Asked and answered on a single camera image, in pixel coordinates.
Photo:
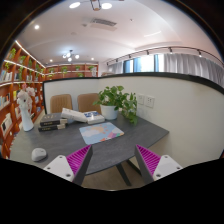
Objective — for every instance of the ceiling air vent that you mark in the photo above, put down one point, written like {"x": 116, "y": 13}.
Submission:
{"x": 103, "y": 22}

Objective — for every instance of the blue white book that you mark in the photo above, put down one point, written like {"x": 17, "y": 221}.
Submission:
{"x": 94, "y": 117}

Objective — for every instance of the white wall socket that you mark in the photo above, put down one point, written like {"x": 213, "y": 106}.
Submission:
{"x": 149, "y": 101}
{"x": 140, "y": 99}

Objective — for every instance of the white curtain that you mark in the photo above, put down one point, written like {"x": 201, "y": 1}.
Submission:
{"x": 194, "y": 65}

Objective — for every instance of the white wall socket right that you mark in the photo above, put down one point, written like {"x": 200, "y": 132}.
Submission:
{"x": 149, "y": 101}

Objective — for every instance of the white wall socket left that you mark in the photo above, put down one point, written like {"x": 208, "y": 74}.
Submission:
{"x": 140, "y": 99}

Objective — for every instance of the white computer mouse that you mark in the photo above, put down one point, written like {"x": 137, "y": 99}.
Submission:
{"x": 38, "y": 154}

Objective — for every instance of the green potted plant white pot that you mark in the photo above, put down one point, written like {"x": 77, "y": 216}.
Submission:
{"x": 124, "y": 102}

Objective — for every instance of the left tan chair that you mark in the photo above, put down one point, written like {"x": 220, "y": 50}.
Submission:
{"x": 58, "y": 102}

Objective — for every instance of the tan chair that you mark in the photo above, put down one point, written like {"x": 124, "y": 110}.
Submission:
{"x": 86, "y": 102}
{"x": 58, "y": 102}

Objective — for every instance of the bottom black book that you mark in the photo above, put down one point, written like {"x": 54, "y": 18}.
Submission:
{"x": 51, "y": 127}

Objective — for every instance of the ceiling chandelier lamp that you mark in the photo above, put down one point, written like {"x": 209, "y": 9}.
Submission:
{"x": 70, "y": 56}

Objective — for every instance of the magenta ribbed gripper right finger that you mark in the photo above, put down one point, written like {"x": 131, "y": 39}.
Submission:
{"x": 154, "y": 167}

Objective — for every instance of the right tan chair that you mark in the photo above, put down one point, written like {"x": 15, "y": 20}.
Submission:
{"x": 86, "y": 102}

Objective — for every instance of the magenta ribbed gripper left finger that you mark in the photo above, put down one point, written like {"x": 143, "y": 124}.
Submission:
{"x": 72, "y": 167}

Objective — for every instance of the top black book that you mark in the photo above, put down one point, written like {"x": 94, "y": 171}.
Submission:
{"x": 52, "y": 119}

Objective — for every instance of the white vase with flowers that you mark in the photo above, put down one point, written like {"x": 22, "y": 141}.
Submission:
{"x": 24, "y": 100}

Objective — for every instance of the orange wooden bookshelf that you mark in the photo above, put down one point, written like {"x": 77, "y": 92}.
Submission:
{"x": 19, "y": 69}

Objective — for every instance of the white open book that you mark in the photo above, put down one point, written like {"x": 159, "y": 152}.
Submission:
{"x": 74, "y": 115}

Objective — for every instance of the black book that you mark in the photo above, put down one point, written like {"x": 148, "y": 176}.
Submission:
{"x": 51, "y": 127}
{"x": 52, "y": 119}

